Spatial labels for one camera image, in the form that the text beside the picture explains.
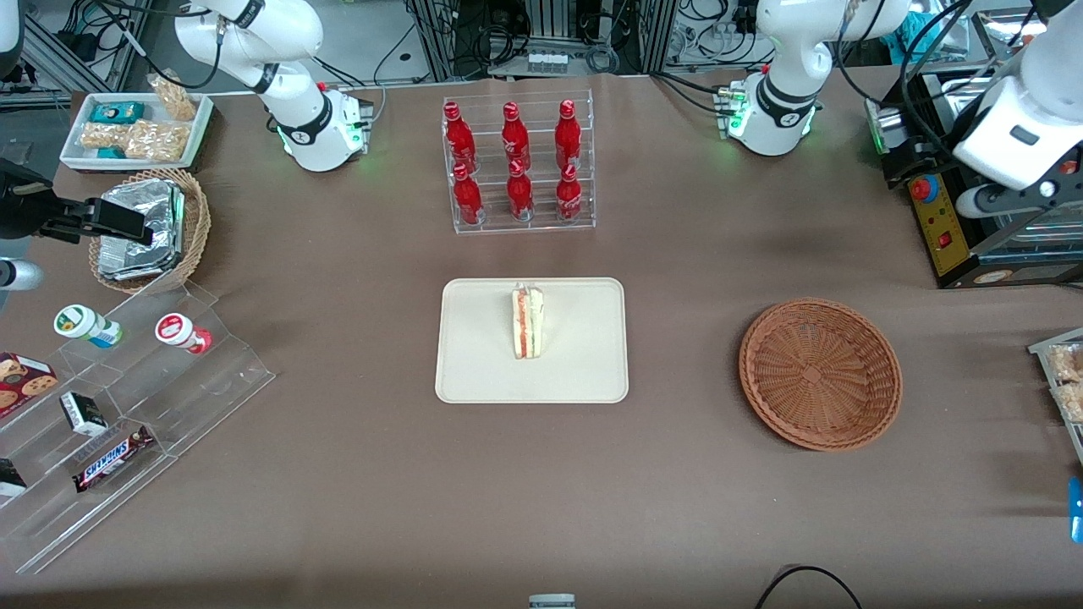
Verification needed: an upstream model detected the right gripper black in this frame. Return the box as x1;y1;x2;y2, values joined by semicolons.
0;159;155;248

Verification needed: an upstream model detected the plastic triangle sandwich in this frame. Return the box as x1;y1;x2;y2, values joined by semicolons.
510;283;546;360

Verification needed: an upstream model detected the white snack tray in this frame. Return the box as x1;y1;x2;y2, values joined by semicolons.
59;91;213;172
1028;328;1083;468

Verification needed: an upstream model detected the light wicker basket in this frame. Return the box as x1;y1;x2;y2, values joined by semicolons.
89;167;212;295

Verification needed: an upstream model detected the brown wicker basket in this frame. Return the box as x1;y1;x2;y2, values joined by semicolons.
739;298;903;453

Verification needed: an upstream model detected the cream plastic tray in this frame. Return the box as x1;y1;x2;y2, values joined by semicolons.
435;277;629;404

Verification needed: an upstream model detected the green white yogurt cup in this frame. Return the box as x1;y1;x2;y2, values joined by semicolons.
54;304;122;348

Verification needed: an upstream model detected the black yellow control box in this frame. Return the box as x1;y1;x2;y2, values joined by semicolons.
908;169;1083;290

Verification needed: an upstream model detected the red strawberry yogurt cup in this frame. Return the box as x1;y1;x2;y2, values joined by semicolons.
156;313;212;354

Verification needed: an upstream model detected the black metal equipment box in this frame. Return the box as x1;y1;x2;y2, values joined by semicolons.
865;72;961;189

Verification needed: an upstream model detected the red cookie box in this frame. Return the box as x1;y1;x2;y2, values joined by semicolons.
0;353;58;420

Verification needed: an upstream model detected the clear acrylic tiered stand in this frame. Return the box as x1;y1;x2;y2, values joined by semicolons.
0;282;277;576

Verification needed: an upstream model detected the teal cloth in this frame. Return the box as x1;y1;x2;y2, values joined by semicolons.
880;8;932;57

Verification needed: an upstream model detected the Snickers chocolate bar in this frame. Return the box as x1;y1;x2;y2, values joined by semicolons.
73;425;155;493

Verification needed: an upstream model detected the red cola bottle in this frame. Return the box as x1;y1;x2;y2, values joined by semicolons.
556;163;585;222
555;100;583;167
506;159;536;222
501;101;532;167
443;101;476;170
452;163;485;226

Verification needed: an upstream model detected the clear acrylic bottle rack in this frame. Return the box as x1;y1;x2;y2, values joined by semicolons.
442;90;596;236

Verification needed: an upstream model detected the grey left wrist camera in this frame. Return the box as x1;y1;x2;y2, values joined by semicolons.
956;182;1017;220

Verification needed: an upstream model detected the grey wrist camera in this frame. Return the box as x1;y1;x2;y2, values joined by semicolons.
0;258;45;293
956;182;1017;220

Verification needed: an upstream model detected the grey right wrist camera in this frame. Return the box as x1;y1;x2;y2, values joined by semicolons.
0;258;45;293

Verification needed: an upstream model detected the black looped cable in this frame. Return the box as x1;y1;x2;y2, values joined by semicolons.
755;564;865;609

